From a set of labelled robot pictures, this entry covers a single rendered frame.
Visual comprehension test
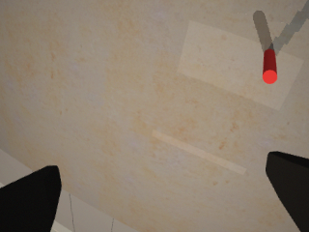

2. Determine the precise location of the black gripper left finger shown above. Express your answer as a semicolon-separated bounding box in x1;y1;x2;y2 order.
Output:
0;165;62;232

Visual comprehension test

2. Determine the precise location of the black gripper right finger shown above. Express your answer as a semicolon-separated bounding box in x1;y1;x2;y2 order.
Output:
266;151;309;232

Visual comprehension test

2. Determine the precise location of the red peg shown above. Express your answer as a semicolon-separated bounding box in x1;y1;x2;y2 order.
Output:
263;49;278;84

